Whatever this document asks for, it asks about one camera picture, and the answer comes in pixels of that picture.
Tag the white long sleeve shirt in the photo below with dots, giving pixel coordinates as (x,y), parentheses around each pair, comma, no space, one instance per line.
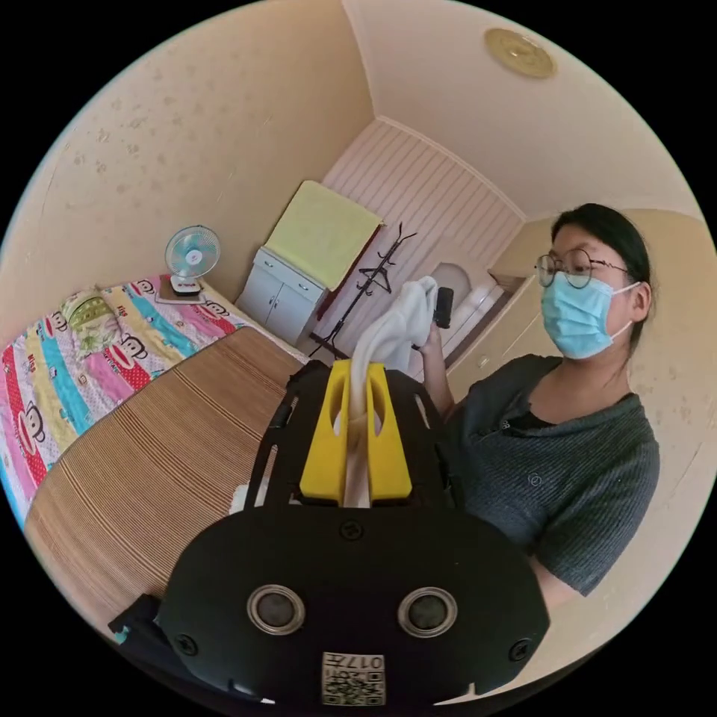
(392,330)

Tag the person's left forearm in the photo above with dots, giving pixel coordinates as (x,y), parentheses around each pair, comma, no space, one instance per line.
(552,585)

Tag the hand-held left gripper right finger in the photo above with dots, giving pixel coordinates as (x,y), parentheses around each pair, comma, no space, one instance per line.
(389,459)

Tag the bed with mat and printed sheet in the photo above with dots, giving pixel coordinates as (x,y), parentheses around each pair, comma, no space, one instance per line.
(157,437)

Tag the yellow cloth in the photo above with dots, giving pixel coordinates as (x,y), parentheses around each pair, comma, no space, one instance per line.
(322,232)

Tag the flat brown board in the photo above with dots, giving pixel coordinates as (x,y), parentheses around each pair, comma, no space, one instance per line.
(168,294)

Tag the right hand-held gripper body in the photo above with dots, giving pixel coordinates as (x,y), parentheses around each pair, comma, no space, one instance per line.
(444,305)

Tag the black coat rack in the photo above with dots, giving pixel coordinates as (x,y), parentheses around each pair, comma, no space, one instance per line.
(367,285)

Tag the person's right forearm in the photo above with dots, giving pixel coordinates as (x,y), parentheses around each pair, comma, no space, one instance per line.
(439,395)

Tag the black garment with teal print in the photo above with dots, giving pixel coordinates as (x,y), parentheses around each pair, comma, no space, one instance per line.
(140,627)

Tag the green patterned pillow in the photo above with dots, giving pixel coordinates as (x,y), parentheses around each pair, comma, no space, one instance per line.
(89,322)

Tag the small white table fan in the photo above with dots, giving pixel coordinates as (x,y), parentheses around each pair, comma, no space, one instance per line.
(190,255)

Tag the white cupboard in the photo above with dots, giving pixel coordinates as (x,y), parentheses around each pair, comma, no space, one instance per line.
(280,299)

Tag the person's right hand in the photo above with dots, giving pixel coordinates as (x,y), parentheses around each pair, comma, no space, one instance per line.
(434,353)

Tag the round ceiling lamp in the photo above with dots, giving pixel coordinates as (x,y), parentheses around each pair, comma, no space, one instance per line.
(520,52)

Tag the person's body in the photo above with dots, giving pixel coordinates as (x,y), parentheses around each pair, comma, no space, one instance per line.
(560,459)

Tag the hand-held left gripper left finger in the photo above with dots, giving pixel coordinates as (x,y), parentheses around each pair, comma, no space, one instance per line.
(322,448)

